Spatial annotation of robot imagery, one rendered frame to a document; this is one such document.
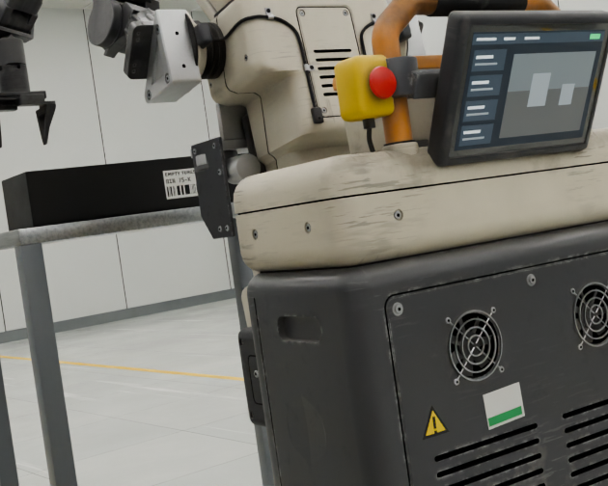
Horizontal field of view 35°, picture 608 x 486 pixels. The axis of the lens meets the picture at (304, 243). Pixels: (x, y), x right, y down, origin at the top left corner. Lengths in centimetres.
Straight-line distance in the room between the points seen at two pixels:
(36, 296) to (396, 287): 90
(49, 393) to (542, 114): 105
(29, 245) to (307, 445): 82
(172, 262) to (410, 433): 866
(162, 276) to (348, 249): 861
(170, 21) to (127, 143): 816
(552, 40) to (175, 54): 55
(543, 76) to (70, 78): 842
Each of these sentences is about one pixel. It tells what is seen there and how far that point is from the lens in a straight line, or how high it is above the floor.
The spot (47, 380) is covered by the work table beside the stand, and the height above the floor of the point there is 52.
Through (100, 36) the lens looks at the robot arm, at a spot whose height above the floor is 107.
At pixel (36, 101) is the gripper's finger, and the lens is 193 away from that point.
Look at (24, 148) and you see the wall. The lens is 917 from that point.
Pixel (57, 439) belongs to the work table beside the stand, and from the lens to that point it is 185.
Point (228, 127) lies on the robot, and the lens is 157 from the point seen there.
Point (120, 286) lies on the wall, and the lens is 943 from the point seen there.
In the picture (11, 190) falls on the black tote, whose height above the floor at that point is 89.
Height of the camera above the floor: 75
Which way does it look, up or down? 2 degrees down
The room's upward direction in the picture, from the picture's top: 8 degrees counter-clockwise
